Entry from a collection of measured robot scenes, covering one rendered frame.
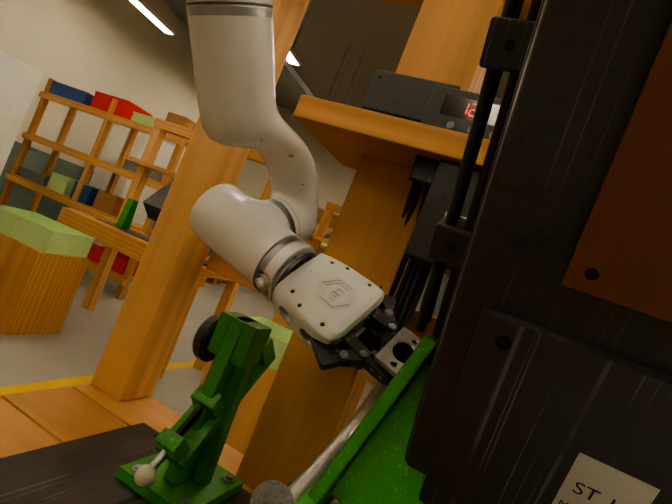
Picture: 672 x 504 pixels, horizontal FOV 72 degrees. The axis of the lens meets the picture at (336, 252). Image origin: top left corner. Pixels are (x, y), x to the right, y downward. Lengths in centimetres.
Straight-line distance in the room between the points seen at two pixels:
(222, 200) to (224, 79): 16
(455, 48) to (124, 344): 86
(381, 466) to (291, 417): 44
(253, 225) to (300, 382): 36
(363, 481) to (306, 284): 22
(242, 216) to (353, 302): 17
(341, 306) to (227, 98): 26
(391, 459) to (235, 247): 30
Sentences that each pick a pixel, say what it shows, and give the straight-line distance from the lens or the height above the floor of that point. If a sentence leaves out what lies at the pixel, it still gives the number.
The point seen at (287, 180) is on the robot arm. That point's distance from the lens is 63.
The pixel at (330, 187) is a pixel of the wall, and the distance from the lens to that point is 1143.
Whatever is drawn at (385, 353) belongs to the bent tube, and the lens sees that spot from 50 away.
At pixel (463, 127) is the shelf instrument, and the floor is 156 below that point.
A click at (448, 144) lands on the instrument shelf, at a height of 152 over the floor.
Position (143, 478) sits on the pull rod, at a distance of 72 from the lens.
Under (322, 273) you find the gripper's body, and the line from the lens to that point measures 54.
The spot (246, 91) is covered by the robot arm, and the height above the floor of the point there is 144.
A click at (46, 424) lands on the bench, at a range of 94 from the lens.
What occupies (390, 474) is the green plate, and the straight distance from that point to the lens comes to 42.
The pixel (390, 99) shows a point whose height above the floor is 158.
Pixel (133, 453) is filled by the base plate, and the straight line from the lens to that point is 87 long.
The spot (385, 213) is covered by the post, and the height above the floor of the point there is 141.
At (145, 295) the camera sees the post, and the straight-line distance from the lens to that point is 103.
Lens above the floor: 130
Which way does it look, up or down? 1 degrees up
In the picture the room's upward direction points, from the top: 22 degrees clockwise
